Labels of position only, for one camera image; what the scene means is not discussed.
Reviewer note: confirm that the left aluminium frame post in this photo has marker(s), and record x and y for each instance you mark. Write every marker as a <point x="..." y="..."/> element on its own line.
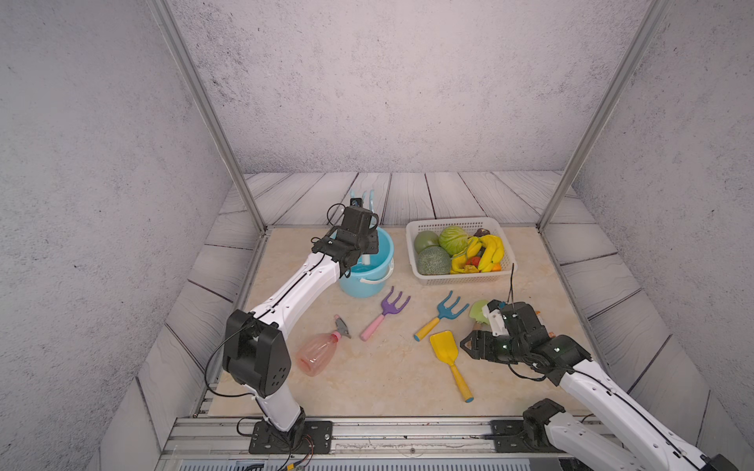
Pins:
<point x="177" y="45"/>

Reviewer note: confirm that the aluminium frame post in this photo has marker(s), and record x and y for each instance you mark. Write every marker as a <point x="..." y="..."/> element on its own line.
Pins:
<point x="654" y="17"/>
<point x="177" y="45"/>

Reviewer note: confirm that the yellow bell pepper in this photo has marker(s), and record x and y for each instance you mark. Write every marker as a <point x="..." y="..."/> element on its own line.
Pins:
<point x="462" y="264"/>

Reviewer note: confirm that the smooth green melon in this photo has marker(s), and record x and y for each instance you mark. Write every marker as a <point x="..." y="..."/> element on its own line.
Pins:
<point x="425" y="240"/>

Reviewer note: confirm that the yellow plastic shovel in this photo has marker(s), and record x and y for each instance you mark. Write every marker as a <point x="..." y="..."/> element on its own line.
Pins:
<point x="447" y="351"/>

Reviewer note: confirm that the netted green melon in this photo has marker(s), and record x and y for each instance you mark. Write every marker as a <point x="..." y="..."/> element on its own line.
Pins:
<point x="433" y="261"/>

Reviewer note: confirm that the yellow banana bunch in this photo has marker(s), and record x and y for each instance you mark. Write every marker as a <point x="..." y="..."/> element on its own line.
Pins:
<point x="485" y="252"/>

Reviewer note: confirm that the pink spray bottle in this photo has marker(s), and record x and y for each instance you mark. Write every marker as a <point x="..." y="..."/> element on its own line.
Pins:
<point x="318" y="351"/>

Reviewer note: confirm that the purple rake pink handle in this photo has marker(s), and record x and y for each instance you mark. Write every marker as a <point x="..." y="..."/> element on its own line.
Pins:
<point x="390" y="305"/>

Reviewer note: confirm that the white plastic basket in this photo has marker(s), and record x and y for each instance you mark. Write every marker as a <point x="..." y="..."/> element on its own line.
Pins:
<point x="475" y="227"/>

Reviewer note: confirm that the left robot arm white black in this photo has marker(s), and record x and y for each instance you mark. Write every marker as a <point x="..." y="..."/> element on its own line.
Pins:
<point x="255" y="351"/>

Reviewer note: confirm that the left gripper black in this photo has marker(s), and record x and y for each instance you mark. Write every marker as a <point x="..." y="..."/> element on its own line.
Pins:
<point x="370" y="234"/>

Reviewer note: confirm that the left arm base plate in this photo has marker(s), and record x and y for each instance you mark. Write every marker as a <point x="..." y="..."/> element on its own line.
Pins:
<point x="305" y="438"/>

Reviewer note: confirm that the green cabbage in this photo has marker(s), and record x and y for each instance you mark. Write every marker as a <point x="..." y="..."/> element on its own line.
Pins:
<point x="454" y="240"/>

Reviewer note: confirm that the right aluminium frame post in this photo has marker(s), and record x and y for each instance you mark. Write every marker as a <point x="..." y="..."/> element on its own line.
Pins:
<point x="654" y="17"/>

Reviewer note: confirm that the aluminium front rail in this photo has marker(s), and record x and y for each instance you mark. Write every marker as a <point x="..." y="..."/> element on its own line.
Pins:
<point x="361" y="443"/>

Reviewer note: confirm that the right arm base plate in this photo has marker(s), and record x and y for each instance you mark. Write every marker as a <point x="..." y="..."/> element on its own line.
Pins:
<point x="520" y="436"/>

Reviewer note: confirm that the light blue plastic bucket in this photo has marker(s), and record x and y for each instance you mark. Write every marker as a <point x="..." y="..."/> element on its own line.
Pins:
<point x="370" y="275"/>

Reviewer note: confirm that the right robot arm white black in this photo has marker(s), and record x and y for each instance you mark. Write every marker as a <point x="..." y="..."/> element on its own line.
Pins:
<point x="642" y="441"/>

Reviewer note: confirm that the teal rake yellow handle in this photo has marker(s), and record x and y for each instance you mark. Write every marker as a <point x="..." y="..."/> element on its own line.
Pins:
<point x="446" y="310"/>

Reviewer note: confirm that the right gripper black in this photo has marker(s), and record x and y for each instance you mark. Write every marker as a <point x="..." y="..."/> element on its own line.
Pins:
<point x="480" y="340"/>

